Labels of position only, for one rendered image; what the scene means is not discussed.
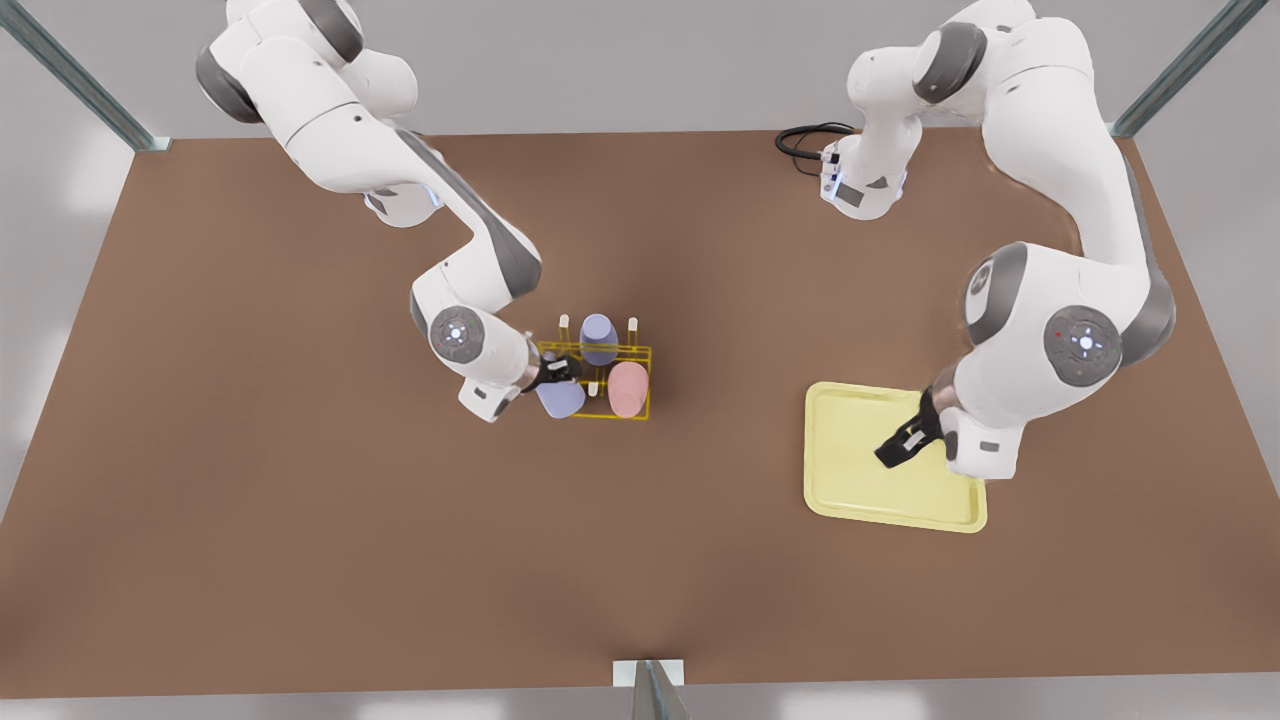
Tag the purple cup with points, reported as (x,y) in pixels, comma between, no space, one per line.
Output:
(598,338)
(562,401)

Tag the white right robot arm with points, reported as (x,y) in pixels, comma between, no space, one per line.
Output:
(340,140)

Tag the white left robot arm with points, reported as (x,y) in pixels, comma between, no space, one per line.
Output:
(1060,150)

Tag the pale yellow tray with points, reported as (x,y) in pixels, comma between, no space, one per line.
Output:
(850,470)

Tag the pink cup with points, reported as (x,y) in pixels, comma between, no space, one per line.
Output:
(628,390)

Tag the silver frame post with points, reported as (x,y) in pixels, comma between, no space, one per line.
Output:
(1180,70)
(80,85)
(652,690)

